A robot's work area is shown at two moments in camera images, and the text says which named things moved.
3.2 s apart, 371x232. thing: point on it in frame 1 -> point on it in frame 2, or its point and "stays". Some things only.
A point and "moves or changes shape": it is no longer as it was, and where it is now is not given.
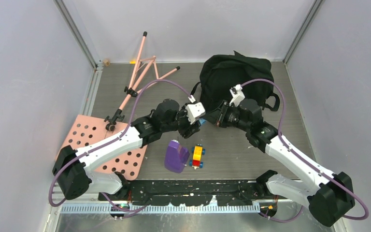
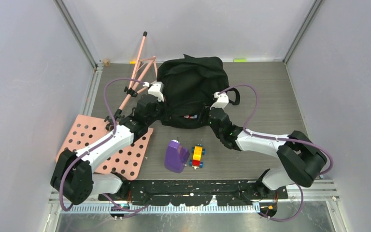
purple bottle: x=176 y=156 stays
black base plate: x=191 y=193 stays
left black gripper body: x=181 y=123 -> x=156 y=114
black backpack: x=220 y=73 moves or changes shape
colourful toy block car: x=198 y=152 stays
